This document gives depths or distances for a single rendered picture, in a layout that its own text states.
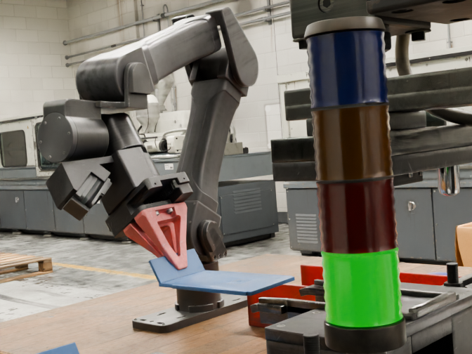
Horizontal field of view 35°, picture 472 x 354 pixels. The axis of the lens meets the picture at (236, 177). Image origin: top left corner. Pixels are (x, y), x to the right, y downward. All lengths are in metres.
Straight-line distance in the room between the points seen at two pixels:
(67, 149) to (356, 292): 0.53
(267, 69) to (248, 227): 2.53
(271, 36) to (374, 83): 9.23
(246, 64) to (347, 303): 0.78
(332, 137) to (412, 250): 5.69
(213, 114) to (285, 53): 8.35
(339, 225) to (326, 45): 0.08
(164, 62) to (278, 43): 8.52
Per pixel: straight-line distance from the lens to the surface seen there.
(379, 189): 0.35
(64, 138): 0.84
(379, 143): 0.35
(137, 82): 0.89
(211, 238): 1.00
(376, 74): 0.36
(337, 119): 0.35
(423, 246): 5.98
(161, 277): 0.84
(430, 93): 0.58
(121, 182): 0.86
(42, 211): 10.39
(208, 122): 1.06
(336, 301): 0.36
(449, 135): 0.68
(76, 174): 0.83
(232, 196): 7.72
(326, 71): 0.35
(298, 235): 6.74
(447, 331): 0.68
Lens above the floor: 1.14
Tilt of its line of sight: 3 degrees down
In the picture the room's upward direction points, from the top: 4 degrees counter-clockwise
